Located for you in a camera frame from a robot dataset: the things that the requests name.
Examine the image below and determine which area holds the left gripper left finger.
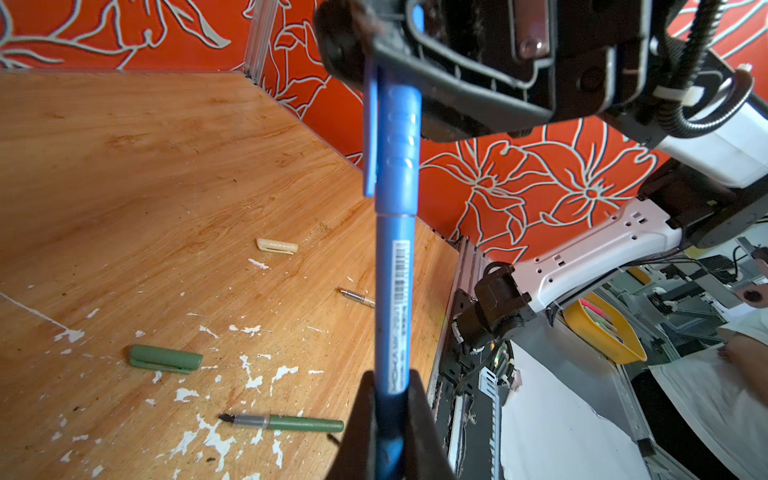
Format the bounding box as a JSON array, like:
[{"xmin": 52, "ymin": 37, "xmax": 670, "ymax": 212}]
[{"xmin": 326, "ymin": 371, "xmax": 377, "ymax": 479}]

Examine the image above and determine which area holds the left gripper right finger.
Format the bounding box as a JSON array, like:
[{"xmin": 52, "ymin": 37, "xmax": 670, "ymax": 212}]
[{"xmin": 406, "ymin": 370, "xmax": 456, "ymax": 480}]

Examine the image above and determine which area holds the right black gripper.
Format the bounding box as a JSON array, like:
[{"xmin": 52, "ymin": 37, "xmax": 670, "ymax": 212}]
[{"xmin": 313, "ymin": 1, "xmax": 652, "ymax": 142}]

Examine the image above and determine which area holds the blue pen cap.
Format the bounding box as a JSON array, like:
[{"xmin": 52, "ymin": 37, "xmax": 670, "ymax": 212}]
[{"xmin": 363, "ymin": 60, "xmax": 422, "ymax": 216}]

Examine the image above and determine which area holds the blue pen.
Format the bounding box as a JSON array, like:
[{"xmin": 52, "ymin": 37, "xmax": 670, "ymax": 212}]
[{"xmin": 374, "ymin": 215, "xmax": 415, "ymax": 479}]

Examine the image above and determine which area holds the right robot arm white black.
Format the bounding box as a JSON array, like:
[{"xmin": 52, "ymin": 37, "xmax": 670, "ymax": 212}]
[{"xmin": 313, "ymin": 1, "xmax": 767, "ymax": 360}]

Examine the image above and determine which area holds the green pen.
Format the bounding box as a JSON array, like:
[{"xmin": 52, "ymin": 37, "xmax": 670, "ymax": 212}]
[{"xmin": 218, "ymin": 413, "xmax": 345, "ymax": 433}]

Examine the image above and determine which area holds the beige pen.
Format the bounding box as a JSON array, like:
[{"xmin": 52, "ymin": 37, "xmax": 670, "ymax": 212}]
[{"xmin": 337, "ymin": 288, "xmax": 375, "ymax": 308}]

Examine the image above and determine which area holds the green pen cap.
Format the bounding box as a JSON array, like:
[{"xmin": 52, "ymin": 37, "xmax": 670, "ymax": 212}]
[{"xmin": 129, "ymin": 344, "xmax": 203, "ymax": 374}]

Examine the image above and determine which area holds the beige pen cap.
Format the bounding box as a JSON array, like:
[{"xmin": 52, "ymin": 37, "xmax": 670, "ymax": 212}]
[{"xmin": 255, "ymin": 238, "xmax": 299, "ymax": 255}]

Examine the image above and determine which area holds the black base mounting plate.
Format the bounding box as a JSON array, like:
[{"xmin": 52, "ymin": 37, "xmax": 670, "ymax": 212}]
[{"xmin": 428, "ymin": 337, "xmax": 514, "ymax": 479}]

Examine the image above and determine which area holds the yellow tray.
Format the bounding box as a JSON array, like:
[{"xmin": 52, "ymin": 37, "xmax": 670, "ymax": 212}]
[{"xmin": 563, "ymin": 293, "xmax": 647, "ymax": 365}]

